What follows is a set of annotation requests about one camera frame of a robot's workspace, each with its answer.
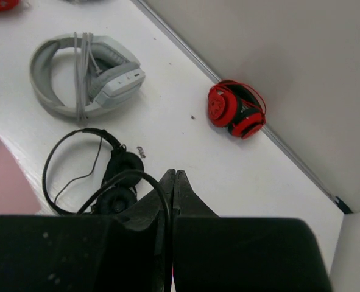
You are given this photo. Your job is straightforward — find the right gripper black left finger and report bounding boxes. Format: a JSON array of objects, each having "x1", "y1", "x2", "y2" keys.
[{"x1": 0, "y1": 169, "x2": 177, "y2": 292}]

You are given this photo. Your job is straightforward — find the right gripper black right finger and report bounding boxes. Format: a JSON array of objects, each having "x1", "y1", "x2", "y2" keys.
[{"x1": 172, "y1": 170, "x2": 332, "y2": 291}]

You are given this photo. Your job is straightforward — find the pink blue cat-ear headphones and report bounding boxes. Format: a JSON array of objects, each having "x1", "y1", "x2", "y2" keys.
[{"x1": 0, "y1": 140, "x2": 41, "y2": 215}]

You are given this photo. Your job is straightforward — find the small black headphones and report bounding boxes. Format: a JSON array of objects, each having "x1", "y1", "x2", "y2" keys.
[{"x1": 42, "y1": 127, "x2": 145, "y2": 216}]

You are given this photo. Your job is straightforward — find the red black headphones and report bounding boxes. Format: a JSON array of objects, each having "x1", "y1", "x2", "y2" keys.
[{"x1": 207, "y1": 80, "x2": 266, "y2": 139}]

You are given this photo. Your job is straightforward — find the grey white headphones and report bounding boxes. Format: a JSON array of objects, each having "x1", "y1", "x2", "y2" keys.
[{"x1": 29, "y1": 33, "x2": 146, "y2": 123}]

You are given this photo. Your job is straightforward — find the red white headphones left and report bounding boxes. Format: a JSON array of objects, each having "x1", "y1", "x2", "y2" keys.
[{"x1": 0, "y1": 0, "x2": 21, "y2": 12}]

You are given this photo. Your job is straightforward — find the aluminium frame rail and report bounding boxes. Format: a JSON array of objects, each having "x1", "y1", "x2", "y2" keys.
[{"x1": 133, "y1": 1, "x2": 353, "y2": 214}]

